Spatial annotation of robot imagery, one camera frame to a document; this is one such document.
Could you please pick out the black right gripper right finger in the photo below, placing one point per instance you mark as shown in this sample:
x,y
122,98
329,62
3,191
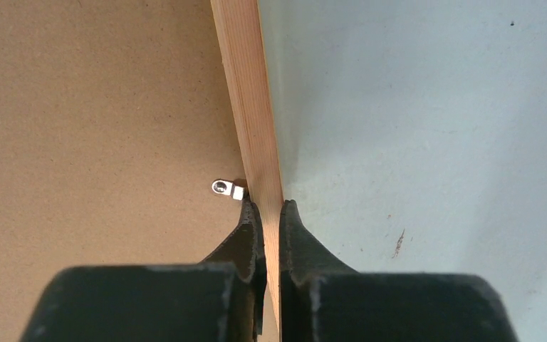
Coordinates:
x,y
323,299

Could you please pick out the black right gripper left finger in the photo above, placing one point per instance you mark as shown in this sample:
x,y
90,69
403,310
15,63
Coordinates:
x,y
220,298

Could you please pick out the brown cardboard backing board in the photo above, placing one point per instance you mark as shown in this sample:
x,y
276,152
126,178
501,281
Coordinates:
x,y
114,122

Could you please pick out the orange wooden picture frame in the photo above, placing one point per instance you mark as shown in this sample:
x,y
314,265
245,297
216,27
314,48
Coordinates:
x,y
238,25

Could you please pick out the right side metal clip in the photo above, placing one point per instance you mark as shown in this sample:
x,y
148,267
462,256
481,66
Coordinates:
x,y
232,189

